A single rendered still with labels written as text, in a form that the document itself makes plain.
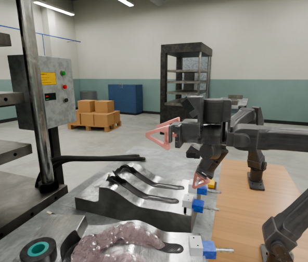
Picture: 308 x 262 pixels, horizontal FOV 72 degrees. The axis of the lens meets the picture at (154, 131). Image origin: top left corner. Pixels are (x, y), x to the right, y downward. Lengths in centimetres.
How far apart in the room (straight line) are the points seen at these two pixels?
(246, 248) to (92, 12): 940
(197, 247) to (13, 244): 62
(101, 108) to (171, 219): 510
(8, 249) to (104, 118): 476
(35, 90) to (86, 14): 884
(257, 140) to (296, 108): 685
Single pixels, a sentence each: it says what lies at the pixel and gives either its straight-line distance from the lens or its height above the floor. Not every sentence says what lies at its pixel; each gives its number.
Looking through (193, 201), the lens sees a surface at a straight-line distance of 85.
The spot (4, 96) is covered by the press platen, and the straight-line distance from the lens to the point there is 111.
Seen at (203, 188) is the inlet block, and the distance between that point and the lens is 92.
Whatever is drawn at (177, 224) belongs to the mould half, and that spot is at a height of 84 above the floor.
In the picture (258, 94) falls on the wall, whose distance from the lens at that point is 729.
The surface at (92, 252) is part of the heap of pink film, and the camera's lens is 67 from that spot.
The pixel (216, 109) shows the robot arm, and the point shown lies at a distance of 57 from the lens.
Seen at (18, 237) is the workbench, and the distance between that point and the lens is 98.
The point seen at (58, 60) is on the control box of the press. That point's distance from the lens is 141.
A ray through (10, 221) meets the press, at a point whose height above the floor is 78.
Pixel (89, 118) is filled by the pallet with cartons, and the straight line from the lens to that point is 573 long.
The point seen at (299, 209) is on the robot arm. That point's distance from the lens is 69.
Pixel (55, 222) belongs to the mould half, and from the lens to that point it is 79.
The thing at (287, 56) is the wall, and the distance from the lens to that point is 734.
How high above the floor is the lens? 136
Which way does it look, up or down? 14 degrees down
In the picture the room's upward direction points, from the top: straight up
